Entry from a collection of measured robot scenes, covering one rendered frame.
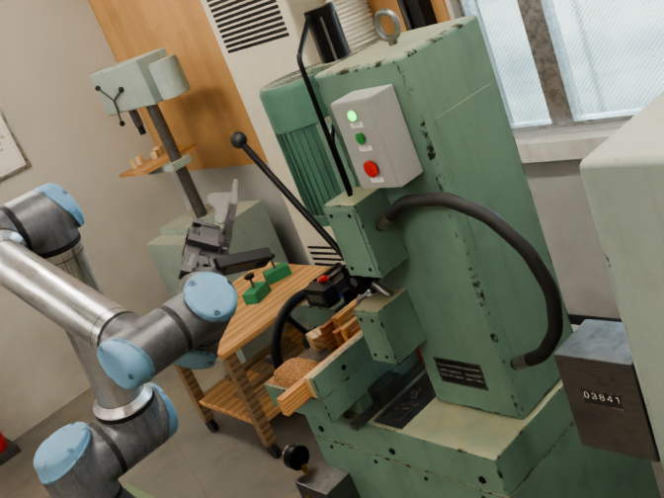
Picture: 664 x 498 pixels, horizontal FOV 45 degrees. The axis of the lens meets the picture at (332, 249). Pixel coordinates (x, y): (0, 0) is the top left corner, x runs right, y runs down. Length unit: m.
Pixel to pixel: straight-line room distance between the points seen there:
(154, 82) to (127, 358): 2.69
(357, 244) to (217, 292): 0.28
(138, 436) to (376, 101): 1.10
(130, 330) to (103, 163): 3.53
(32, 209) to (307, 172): 0.58
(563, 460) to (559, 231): 1.58
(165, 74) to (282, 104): 2.18
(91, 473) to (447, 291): 0.97
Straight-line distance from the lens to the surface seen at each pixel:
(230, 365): 3.08
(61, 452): 2.00
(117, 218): 4.82
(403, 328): 1.56
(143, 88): 3.87
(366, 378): 1.75
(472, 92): 1.43
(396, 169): 1.33
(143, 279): 4.91
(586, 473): 1.77
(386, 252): 1.46
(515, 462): 1.56
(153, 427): 2.06
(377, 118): 1.30
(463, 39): 1.43
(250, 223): 4.07
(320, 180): 1.64
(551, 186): 3.06
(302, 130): 1.61
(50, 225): 1.78
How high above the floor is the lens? 1.71
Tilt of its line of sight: 19 degrees down
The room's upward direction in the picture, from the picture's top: 22 degrees counter-clockwise
